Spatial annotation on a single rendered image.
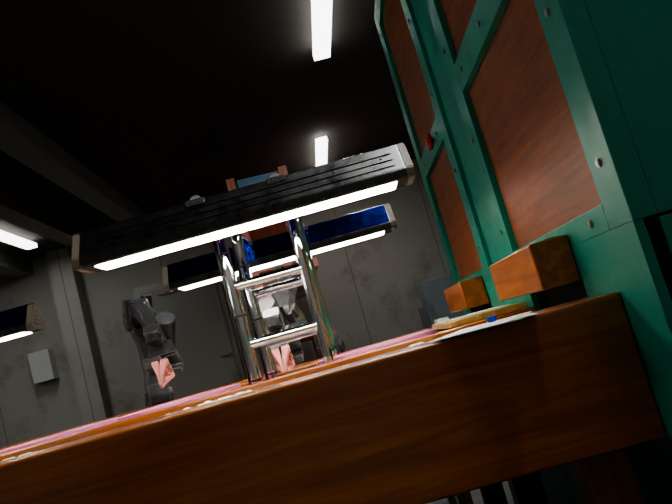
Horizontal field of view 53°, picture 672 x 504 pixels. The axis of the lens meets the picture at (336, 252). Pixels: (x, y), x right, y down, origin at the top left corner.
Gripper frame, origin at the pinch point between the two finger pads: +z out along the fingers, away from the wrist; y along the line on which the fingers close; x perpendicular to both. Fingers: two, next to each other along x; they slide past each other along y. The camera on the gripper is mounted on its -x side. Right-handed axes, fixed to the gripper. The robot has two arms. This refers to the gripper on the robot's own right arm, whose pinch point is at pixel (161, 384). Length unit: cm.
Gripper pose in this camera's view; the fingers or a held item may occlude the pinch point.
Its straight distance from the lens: 195.9
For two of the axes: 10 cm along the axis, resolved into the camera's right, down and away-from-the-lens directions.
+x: 2.2, 8.1, 5.4
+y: 9.6, -2.7, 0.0
